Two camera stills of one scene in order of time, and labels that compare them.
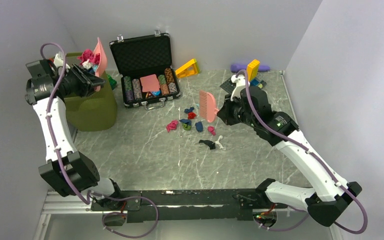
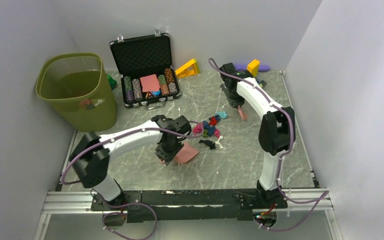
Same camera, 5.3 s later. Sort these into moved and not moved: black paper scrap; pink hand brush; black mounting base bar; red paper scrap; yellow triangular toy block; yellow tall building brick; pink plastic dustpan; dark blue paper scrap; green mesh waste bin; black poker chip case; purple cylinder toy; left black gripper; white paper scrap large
Moved: dark blue paper scrap; left black gripper; pink plastic dustpan; pink hand brush; red paper scrap
Not moved: purple cylinder toy; green mesh waste bin; black paper scrap; yellow triangular toy block; black mounting base bar; yellow tall building brick; white paper scrap large; black poker chip case
